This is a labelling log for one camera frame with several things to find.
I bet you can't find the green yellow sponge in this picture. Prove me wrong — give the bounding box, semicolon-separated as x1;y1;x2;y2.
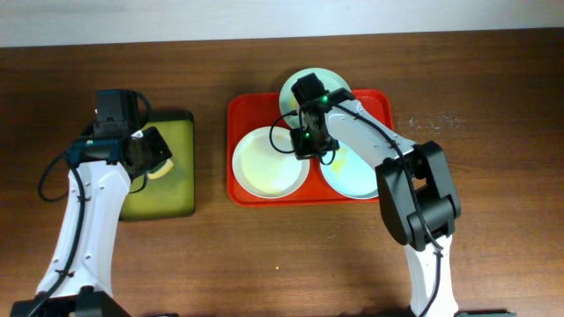
147;158;174;180

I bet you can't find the white plate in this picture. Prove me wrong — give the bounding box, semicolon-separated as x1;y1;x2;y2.
231;127;310;199

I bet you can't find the light green plate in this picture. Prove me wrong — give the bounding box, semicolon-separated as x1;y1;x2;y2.
279;68;352;114

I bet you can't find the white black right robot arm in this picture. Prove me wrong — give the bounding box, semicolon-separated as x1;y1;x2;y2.
291;93;461;316

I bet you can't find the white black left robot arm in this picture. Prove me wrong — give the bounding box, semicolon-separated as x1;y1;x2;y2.
11;127;172;316

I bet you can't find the black sponge tray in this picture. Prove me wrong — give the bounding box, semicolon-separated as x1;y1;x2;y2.
120;110;195;222

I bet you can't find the red plastic tray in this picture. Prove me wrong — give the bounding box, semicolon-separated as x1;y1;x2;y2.
226;89;395;208

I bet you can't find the light blue plate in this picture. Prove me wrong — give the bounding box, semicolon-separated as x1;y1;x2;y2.
320;143;378;200

